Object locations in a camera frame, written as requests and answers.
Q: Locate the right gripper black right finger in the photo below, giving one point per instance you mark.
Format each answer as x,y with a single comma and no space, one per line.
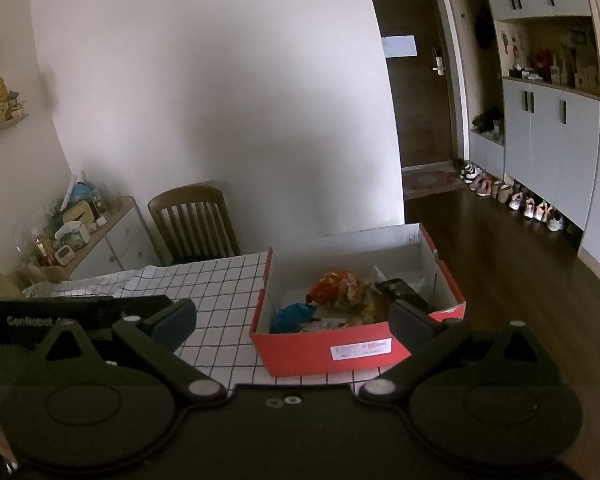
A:
421,334

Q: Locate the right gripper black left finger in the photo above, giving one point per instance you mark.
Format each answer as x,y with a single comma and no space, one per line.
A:
165,321

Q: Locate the black snack packet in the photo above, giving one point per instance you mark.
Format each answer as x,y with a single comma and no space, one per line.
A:
397,289

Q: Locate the white green snack bag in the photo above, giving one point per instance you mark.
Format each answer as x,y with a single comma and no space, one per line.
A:
413,278

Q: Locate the red orange snack bag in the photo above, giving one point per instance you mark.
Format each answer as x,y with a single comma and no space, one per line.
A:
343,290

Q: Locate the white chocolate wafer bag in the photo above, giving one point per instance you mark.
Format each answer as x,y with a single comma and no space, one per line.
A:
329,318

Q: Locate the blue cookie packet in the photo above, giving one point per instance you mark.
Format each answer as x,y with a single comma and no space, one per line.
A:
291,318

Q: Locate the person's hand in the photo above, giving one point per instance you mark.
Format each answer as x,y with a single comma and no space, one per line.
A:
7,454

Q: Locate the small white clock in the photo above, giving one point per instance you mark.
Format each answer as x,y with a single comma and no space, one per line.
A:
64,255

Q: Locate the white side cabinet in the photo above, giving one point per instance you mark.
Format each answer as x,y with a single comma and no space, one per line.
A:
122,244

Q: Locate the tissue box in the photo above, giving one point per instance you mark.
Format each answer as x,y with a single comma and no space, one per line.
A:
73,234

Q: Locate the red cardboard box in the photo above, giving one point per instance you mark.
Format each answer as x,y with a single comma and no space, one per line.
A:
292,267

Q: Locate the dark wooden chair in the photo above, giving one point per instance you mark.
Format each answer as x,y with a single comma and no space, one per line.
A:
194,223

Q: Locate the row of shoes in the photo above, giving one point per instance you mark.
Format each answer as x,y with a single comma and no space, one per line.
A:
515,196

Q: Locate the dark entrance door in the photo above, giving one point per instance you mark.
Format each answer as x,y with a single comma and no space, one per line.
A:
415,51

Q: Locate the white wall cabinet unit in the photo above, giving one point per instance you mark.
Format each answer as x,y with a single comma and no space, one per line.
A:
548,89

